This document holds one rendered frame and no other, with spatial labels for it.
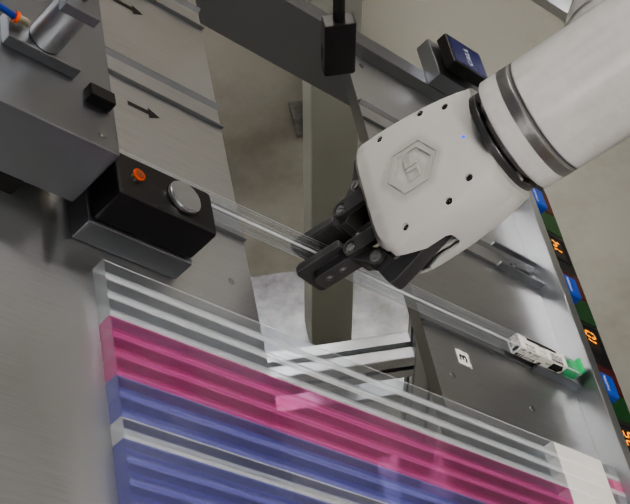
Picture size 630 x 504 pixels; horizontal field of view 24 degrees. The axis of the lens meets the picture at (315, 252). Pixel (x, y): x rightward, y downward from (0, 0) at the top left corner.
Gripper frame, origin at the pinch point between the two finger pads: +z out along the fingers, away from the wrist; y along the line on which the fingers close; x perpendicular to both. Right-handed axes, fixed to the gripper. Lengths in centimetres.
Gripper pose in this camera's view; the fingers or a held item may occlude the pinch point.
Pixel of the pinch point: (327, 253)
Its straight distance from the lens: 104.1
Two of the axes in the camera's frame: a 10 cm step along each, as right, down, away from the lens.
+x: 6.0, 4.2, 6.8
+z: -7.8, 5.0, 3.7
